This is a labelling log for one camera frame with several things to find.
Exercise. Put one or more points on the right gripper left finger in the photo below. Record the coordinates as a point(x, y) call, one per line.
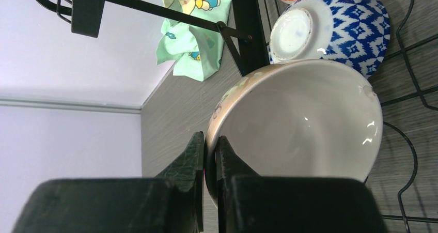
point(171, 201)

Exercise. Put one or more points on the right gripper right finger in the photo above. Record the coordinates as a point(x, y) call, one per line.
point(249, 202)

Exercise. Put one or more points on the white ceramic bowl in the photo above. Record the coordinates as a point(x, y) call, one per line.
point(306, 118)

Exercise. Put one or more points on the mint green cartoon cloth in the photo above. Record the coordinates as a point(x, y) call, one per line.
point(197, 52)

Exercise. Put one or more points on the black wire dish rack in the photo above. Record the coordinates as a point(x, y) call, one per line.
point(88, 24)

